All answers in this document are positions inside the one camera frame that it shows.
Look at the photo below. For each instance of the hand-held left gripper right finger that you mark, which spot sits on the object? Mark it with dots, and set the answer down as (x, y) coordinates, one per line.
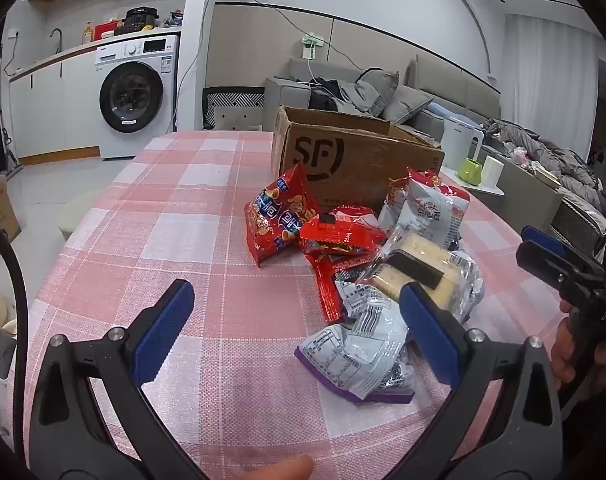
(430, 340)

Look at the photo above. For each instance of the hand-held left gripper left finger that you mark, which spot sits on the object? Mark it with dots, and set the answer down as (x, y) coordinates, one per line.
(163, 332)

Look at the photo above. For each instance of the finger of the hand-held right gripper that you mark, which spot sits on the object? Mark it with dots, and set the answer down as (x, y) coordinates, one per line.
(538, 236)
(538, 260)

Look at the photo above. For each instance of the clear biscuit packet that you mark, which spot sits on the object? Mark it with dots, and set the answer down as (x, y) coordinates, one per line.
(423, 255)

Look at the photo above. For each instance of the red triangular crisps bag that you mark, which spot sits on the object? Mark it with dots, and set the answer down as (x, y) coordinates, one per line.
(278, 215)

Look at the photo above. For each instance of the brown cardboard box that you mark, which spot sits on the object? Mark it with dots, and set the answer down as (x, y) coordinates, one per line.
(363, 160)

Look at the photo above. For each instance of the person's right forearm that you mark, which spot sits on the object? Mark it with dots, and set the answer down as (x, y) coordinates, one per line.
(588, 425)

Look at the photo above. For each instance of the person's right hand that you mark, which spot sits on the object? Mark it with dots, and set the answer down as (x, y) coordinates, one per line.
(565, 355)

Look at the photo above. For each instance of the person's left hand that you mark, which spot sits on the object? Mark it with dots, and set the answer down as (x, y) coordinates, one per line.
(283, 470)

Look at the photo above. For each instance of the white cup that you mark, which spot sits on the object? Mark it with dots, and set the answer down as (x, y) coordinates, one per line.
(494, 172)

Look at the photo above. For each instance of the silver purple snack packet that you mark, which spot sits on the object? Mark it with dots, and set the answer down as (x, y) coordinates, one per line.
(348, 355)

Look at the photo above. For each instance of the grey bedding heap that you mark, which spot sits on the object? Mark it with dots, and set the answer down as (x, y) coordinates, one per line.
(533, 145)

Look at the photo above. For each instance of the green cup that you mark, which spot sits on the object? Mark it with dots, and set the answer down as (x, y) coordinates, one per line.
(469, 171)

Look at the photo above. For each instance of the white red snack bag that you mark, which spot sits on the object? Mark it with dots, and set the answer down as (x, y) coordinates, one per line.
(433, 210)

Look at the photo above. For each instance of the long red snack packet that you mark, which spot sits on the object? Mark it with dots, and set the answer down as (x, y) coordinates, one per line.
(325, 285)

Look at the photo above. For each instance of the white electric kettle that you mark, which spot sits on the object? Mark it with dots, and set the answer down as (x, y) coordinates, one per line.
(458, 142)

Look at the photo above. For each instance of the pink plaid tablecloth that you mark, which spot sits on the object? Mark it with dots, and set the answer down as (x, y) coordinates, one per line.
(183, 210)

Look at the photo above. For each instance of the orange noodle snack bag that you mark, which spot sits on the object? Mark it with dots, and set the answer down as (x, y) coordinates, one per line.
(395, 195)

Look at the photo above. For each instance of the light blue pillow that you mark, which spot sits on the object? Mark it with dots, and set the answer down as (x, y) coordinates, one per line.
(440, 110)

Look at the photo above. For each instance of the large grey cushion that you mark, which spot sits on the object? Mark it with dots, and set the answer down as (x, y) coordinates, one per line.
(380, 87)

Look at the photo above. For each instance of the grey jacket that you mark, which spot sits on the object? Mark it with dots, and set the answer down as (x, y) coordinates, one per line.
(355, 95)

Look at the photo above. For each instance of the black white patterned chair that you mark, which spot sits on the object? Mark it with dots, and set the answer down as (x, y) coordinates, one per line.
(233, 110)

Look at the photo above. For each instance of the floor mop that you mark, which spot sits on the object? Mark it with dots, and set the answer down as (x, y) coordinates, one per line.
(10, 152)

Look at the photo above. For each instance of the white washing machine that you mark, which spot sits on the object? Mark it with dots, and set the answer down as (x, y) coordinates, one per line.
(133, 95)

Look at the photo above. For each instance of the white kitchen base cabinet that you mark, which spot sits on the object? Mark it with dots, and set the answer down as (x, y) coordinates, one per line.
(58, 105)

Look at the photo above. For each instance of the dark clothes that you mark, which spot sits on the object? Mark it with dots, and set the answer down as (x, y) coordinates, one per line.
(323, 97)

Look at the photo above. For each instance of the grey sofa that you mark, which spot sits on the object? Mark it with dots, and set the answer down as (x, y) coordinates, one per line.
(283, 95)

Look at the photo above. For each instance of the red box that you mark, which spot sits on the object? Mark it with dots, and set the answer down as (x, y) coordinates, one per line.
(105, 31)

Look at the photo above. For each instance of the yellow bottle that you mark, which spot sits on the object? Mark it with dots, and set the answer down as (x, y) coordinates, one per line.
(87, 35)

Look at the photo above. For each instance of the curved metal faucet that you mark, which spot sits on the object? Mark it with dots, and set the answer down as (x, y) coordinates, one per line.
(61, 42)

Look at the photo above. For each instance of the black pressure cooker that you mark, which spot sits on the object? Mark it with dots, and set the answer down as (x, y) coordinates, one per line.
(139, 20)

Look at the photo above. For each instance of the crumpled plastic bag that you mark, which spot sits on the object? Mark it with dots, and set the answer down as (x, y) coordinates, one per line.
(172, 19)

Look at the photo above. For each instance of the wall socket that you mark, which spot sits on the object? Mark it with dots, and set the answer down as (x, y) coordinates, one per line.
(14, 34)

